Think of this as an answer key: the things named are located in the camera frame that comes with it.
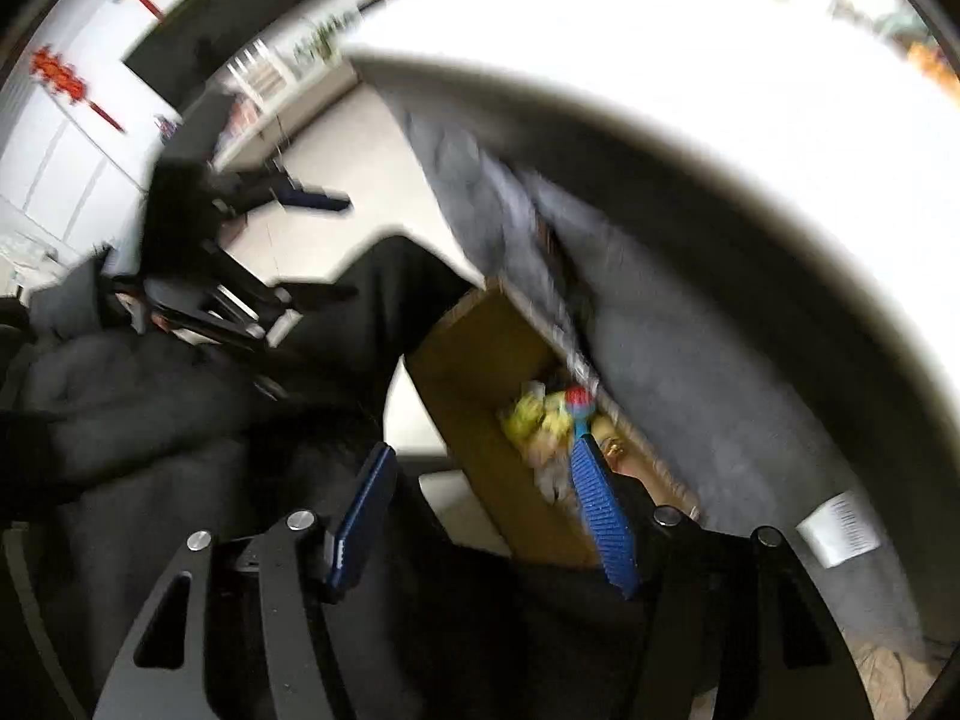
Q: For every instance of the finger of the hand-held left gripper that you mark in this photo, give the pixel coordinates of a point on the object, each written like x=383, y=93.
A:
x=240, y=300
x=307, y=200

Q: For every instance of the black television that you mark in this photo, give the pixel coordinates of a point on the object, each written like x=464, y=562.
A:
x=225, y=22

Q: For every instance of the yellow dinosaur toy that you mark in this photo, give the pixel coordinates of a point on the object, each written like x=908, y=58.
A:
x=532, y=420

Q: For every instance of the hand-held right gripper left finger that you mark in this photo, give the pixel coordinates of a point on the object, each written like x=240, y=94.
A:
x=364, y=517

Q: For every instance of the white television console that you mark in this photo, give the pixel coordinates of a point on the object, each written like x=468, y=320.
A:
x=262, y=79

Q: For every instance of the cardboard box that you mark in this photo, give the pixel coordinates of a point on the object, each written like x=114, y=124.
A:
x=465, y=390

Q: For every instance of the blue rattle toy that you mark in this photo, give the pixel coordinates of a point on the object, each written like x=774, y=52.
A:
x=581, y=409

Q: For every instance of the white paper label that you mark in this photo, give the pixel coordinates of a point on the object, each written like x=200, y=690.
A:
x=836, y=529

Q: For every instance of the red knot wall ornament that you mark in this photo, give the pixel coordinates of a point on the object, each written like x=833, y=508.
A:
x=64, y=79

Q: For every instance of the person's black clothing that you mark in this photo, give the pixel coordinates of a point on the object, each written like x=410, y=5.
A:
x=150, y=427

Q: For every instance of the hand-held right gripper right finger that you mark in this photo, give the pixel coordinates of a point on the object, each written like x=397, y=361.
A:
x=600, y=525

